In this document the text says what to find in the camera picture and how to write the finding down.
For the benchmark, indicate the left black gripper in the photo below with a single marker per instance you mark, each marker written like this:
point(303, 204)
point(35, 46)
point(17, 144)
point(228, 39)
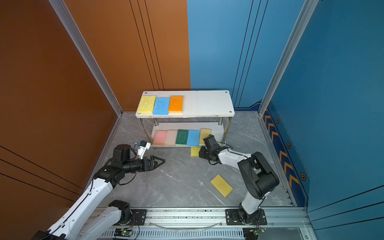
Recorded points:
point(152, 166)

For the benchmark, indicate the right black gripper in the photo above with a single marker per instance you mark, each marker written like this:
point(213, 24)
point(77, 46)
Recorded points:
point(201, 151)

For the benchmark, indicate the light blue sponge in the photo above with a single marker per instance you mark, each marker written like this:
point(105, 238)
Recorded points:
point(193, 138)
point(161, 107)

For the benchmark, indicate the pink sponge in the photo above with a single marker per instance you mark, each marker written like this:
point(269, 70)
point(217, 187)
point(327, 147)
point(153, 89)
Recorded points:
point(160, 138)

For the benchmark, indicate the white beige sponge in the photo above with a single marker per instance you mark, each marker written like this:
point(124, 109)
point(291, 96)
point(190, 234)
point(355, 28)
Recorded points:
point(171, 137)

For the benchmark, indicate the white two-tier shelf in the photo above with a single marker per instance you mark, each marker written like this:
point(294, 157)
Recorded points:
point(201, 110)

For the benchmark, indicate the orange sponge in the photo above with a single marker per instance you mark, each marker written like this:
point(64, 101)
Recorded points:
point(176, 105)

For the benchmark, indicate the yellow green sponge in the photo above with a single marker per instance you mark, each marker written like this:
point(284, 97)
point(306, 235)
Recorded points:
point(146, 105)

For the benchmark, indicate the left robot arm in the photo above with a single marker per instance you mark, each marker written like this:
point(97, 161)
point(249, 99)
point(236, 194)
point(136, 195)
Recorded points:
point(72, 225)

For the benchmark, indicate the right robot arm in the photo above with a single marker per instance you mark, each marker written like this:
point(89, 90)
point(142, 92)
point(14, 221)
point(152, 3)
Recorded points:
point(259, 178)

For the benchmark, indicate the left green circuit board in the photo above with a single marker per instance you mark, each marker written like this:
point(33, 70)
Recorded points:
point(123, 233)

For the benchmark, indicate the right circuit board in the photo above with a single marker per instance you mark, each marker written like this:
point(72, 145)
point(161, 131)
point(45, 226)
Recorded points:
point(252, 233)

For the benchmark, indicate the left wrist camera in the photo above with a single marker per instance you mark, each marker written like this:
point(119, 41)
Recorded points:
point(142, 147)

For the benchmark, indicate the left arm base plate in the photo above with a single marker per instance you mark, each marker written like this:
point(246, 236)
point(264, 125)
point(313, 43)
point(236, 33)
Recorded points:
point(138, 217)

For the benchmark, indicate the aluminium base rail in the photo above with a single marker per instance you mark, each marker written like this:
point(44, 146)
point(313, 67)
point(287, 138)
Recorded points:
point(201, 218)

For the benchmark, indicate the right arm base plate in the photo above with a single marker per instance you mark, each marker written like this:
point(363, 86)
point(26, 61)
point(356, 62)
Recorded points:
point(240, 217)

